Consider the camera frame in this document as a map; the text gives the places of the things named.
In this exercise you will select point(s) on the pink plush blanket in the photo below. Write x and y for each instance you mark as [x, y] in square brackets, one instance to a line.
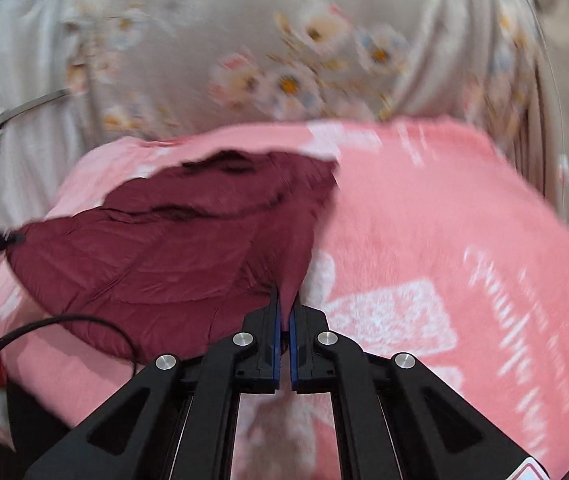
[435, 246]

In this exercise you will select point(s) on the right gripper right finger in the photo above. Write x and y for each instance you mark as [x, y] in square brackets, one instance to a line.
[394, 418]

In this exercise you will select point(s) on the maroon puffer jacket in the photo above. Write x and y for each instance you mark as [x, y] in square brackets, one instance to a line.
[175, 261]

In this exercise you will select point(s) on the grey floral blanket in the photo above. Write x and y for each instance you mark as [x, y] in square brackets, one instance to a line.
[162, 68]

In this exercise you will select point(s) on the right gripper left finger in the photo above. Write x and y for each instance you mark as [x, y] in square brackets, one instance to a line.
[176, 419]

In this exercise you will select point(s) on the silver satin curtain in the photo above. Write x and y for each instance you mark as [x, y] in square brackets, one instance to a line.
[38, 148]

